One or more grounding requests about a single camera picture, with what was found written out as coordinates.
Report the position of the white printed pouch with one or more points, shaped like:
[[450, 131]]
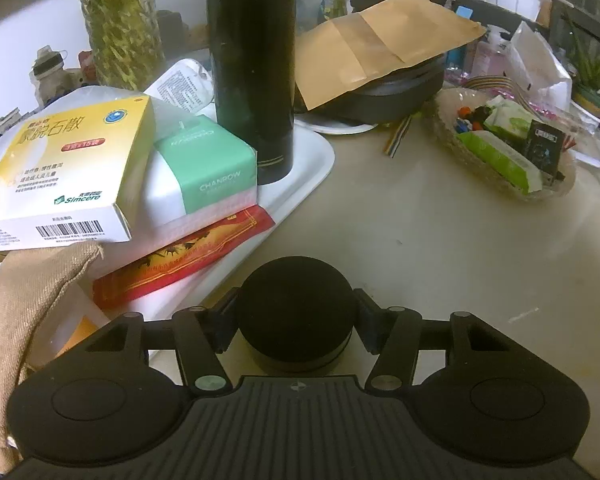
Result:
[[185, 85]]

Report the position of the small black printed box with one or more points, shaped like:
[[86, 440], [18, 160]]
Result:
[[542, 150]]

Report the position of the white plate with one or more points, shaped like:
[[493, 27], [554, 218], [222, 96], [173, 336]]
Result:
[[340, 128]]

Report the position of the orange label jar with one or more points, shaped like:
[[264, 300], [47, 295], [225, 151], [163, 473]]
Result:
[[75, 330]]

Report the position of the white tray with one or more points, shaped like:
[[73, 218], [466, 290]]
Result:
[[300, 175]]

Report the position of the beige cloth pouch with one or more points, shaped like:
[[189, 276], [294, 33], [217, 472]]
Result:
[[25, 310]]

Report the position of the brown paper envelope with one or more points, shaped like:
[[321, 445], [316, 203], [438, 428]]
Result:
[[370, 45]]

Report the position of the red printed packet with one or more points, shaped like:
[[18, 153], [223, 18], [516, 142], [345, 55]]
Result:
[[180, 255]]

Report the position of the pale leaf-print wipes pack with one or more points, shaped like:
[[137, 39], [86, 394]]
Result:
[[510, 120]]

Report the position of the blue carton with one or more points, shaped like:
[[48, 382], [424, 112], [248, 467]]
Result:
[[463, 12]]

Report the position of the black thermos bottle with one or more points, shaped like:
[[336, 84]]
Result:
[[250, 70]]

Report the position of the white plastic bag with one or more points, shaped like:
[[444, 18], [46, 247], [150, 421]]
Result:
[[535, 60]]

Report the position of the clear glass bowl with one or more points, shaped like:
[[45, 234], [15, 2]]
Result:
[[452, 125]]

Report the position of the black round container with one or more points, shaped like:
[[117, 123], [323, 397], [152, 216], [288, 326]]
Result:
[[295, 310]]

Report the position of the pink pump bottle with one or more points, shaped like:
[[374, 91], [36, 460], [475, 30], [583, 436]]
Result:
[[490, 60]]

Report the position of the green wet wipes pack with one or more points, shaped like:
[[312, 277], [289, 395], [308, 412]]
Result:
[[500, 157]]

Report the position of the green potted plant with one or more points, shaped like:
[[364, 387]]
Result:
[[590, 70]]

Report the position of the black zip case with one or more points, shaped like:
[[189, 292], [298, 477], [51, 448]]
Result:
[[395, 97]]

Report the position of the yellow white medicine box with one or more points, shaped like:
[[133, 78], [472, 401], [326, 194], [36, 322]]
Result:
[[70, 160]]

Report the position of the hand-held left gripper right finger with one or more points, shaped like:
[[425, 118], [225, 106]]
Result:
[[367, 321]]

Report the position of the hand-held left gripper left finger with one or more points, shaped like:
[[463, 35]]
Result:
[[229, 321]]

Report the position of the green tissue pack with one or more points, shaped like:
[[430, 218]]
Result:
[[205, 165]]

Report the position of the small figurine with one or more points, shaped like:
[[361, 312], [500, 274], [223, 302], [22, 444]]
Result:
[[50, 75]]

